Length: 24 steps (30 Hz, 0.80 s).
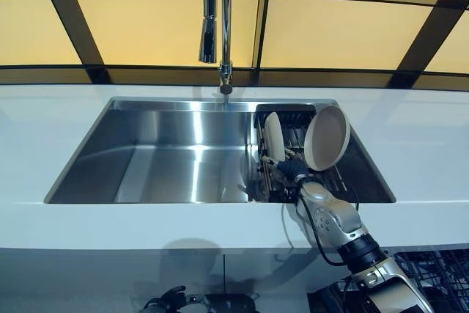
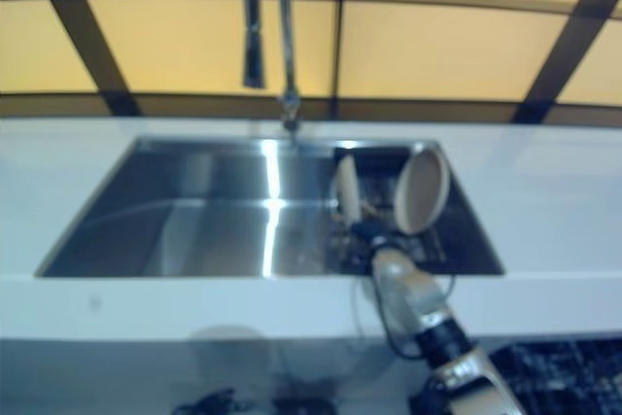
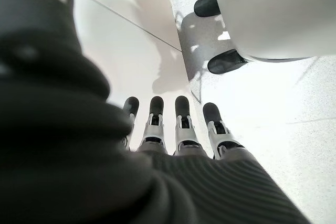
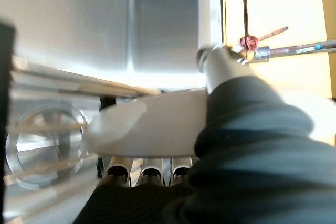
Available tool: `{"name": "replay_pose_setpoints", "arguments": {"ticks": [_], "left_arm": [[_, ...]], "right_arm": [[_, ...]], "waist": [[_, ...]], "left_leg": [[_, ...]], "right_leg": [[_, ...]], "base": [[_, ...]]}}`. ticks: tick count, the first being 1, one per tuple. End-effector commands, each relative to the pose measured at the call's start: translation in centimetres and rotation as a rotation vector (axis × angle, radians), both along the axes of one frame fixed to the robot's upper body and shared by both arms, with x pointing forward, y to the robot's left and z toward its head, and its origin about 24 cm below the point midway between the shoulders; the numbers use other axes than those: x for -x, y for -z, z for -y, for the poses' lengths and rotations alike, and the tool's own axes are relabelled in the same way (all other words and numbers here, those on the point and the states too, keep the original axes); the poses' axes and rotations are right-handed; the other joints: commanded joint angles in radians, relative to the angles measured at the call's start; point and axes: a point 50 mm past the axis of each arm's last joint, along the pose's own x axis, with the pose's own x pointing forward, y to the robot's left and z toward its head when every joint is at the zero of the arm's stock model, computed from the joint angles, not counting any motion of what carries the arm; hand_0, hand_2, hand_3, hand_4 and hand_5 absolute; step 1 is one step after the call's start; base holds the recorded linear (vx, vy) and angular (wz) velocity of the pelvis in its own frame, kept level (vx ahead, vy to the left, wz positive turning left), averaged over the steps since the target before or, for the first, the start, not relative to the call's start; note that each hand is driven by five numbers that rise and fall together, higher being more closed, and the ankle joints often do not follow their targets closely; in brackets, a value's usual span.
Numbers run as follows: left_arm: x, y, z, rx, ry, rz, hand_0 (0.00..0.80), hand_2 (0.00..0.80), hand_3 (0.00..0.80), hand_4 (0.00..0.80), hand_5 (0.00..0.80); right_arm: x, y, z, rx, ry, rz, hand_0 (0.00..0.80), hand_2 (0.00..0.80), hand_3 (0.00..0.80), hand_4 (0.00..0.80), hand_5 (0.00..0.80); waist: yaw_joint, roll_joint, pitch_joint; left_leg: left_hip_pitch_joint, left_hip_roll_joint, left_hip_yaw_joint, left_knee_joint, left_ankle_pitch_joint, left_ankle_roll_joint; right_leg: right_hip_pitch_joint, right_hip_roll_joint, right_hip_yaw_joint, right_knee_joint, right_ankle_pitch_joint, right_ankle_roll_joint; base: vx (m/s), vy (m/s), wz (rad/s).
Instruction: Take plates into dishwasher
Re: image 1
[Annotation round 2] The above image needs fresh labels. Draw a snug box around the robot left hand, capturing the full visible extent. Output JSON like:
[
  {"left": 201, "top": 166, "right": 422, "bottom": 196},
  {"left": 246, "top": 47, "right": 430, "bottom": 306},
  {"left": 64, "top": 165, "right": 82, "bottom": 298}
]
[{"left": 142, "top": 285, "right": 206, "bottom": 313}]

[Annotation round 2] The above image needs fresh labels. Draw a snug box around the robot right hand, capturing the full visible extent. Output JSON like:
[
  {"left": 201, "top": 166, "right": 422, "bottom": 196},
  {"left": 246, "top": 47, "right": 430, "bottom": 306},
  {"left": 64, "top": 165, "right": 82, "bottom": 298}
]
[{"left": 258, "top": 148, "right": 312, "bottom": 182}]

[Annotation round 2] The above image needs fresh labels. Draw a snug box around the beige round plate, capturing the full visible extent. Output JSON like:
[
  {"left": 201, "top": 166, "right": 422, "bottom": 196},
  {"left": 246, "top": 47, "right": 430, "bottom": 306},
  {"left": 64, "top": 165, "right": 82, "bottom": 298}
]
[
  {"left": 303, "top": 104, "right": 352, "bottom": 172},
  {"left": 264, "top": 111, "right": 285, "bottom": 163}
]

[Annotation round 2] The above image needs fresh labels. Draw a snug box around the black dish drying rack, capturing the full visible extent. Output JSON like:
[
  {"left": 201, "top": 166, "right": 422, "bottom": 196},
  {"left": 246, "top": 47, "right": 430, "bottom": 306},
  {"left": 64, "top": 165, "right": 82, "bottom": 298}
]
[{"left": 251, "top": 103, "right": 362, "bottom": 204}]

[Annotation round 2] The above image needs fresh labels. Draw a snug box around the stainless steel sink basin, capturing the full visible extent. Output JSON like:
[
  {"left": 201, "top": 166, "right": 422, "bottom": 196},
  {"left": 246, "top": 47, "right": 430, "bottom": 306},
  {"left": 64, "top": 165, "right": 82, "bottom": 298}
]
[{"left": 43, "top": 96, "right": 397, "bottom": 205}]

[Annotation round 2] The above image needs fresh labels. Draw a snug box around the chrome pull-down kitchen faucet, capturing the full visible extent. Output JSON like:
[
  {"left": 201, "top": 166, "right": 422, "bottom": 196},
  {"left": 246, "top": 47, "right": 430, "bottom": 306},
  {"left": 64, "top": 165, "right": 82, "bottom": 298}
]
[{"left": 197, "top": 0, "right": 235, "bottom": 96}]

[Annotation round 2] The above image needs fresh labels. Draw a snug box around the backlit yellow panelled window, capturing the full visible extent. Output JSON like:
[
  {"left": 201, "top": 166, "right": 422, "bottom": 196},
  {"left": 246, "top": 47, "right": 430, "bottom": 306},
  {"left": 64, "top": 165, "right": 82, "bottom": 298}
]
[{"left": 0, "top": 0, "right": 469, "bottom": 90}]

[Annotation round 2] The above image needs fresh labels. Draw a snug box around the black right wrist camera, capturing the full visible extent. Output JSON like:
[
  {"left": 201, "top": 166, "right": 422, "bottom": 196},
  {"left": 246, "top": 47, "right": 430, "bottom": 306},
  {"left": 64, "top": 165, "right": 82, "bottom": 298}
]
[{"left": 280, "top": 186, "right": 300, "bottom": 204}]

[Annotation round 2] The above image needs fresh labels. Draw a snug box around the dishwasher wire rack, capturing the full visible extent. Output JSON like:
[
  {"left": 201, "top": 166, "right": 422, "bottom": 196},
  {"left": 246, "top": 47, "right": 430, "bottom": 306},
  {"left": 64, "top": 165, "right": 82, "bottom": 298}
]
[{"left": 395, "top": 248, "right": 469, "bottom": 313}]

